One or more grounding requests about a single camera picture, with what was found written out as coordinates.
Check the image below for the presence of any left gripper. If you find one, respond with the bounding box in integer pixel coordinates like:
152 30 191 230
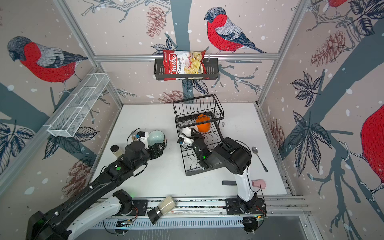
132 141 166 171

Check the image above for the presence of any light green ceramic bowl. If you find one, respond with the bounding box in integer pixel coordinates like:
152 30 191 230
148 130 166 146

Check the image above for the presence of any white ceramic bowl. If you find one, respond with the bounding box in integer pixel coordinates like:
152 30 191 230
182 126 199 140

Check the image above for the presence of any orange plastic bowl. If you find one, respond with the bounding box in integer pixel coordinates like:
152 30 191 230
196 114 211 133

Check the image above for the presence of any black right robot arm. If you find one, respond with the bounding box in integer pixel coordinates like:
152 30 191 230
185 137 258 214

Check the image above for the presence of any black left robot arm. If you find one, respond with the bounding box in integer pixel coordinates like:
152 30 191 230
26 141 167 240

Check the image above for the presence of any black lidded spice jar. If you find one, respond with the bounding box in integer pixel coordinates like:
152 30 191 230
110 145 124 158

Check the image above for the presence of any metal spoon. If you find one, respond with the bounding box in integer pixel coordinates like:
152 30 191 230
252 147 269 173

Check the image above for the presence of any red cassava chips bag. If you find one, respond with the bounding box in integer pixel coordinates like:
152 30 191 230
163 50 207 75

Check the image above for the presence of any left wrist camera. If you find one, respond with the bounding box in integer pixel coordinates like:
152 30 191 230
136 131 149 150

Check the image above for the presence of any black wire dish rack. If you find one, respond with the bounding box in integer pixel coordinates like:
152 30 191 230
173 94 225 177

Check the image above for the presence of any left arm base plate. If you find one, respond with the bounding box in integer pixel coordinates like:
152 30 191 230
111 199 149 218

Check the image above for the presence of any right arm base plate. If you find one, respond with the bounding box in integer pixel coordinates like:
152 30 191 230
225 198 267 216

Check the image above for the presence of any pink handled knife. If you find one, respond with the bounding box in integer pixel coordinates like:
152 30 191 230
222 179 267 190

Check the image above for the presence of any black wall shelf basket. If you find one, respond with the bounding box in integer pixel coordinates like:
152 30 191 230
154 58 220 81

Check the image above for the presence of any white mesh wall shelf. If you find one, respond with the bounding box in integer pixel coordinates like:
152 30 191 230
48 73 110 137

